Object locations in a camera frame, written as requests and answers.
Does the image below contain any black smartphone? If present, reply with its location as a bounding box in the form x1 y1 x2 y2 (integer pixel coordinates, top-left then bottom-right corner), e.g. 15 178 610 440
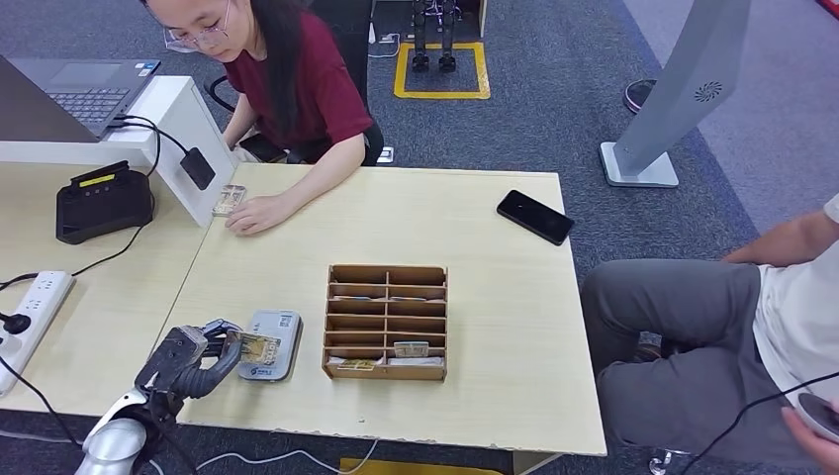
496 190 575 247

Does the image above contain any person's left hand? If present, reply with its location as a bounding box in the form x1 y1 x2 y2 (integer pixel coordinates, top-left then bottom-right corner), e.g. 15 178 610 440
781 406 839 470
225 195 293 238

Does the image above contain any black power strip cable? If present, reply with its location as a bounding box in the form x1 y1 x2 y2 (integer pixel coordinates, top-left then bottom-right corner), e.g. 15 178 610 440
0 353 83 450

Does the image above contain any white cable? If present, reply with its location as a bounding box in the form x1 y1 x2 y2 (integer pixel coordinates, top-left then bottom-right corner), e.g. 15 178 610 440
190 438 380 475

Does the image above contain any gold printed ID card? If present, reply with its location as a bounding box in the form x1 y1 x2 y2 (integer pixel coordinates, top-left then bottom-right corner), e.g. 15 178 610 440
236 332 283 367

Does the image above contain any black payment terminal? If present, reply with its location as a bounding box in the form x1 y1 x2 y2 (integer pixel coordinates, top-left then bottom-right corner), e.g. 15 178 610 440
55 160 154 246

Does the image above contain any grey kiosk stand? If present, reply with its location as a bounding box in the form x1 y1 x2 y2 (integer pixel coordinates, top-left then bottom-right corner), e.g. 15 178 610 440
600 0 753 190

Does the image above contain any round dark floor base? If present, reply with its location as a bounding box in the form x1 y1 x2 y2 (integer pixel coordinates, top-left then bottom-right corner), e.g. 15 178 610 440
622 78 658 116

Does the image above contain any white computer mouse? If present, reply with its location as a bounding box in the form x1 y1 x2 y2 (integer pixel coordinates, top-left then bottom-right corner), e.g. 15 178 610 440
794 392 839 443

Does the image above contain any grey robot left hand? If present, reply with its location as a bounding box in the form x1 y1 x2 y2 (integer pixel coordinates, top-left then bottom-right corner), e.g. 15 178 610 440
171 318 263 401

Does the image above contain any black robot leg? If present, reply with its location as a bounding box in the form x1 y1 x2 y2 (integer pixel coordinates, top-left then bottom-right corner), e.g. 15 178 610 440
411 0 432 73
437 0 458 73

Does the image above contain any white floor power strip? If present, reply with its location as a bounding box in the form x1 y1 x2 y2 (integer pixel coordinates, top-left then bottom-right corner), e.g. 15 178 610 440
366 23 403 60

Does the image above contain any long black cable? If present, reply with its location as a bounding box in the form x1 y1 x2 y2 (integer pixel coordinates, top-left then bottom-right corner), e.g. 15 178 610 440
0 121 162 291

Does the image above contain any yellow floor tape square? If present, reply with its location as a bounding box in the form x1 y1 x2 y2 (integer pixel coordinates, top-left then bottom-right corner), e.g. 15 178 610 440
394 42 492 102

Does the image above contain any black mouse cable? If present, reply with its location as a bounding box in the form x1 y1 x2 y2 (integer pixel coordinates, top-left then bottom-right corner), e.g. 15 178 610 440
681 370 839 475

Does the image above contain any grey card reader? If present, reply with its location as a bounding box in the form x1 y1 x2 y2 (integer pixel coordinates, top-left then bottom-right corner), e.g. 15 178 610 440
235 310 304 384

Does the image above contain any chrome chair caster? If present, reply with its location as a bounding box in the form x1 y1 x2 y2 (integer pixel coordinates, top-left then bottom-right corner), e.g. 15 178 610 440
648 448 690 475

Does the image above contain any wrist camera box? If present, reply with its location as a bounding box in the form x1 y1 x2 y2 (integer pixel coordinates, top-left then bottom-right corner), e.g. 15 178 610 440
134 326 209 393

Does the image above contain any white desk riser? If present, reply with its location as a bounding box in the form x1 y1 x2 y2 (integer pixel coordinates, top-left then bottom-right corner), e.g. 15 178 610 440
0 75 238 229

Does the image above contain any black office chair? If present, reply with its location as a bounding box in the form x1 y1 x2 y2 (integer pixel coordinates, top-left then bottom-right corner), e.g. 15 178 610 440
208 0 385 167

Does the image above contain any grey laptop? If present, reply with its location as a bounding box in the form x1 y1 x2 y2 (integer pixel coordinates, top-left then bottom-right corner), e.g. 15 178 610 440
0 55 162 144

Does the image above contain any wooden card organizer box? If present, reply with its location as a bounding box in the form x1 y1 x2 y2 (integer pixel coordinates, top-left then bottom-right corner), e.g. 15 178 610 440
321 263 449 384

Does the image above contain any black adapter cable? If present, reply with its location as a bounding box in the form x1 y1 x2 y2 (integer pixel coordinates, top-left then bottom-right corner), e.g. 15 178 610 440
108 114 191 158

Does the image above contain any black power adapter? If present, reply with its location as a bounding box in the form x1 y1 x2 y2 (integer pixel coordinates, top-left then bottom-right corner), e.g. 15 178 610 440
179 146 217 192

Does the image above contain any clear card case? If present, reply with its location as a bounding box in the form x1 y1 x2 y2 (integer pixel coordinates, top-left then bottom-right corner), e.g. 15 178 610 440
211 184 247 219

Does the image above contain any person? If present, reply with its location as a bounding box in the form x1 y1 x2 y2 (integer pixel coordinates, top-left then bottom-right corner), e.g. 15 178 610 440
580 193 839 475
138 0 385 238

